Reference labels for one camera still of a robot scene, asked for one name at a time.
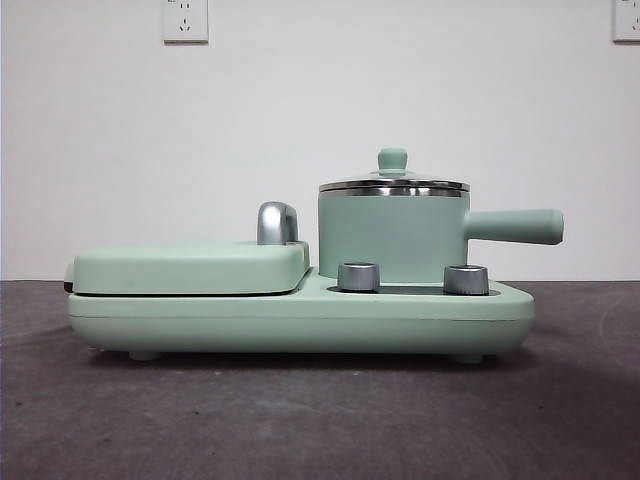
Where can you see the glass lid with green knob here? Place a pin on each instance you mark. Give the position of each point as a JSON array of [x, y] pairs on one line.
[[394, 159]]

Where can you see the green breakfast machine base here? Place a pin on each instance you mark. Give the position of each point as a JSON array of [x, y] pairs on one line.
[[300, 320]]

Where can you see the silver control knob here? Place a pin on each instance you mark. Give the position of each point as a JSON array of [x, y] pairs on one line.
[[358, 276], [466, 279]]

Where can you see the white wall socket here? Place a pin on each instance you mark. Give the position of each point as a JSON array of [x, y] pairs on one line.
[[627, 22], [185, 22]]

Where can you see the green griddle cover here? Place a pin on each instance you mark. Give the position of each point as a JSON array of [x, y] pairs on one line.
[[190, 265]]

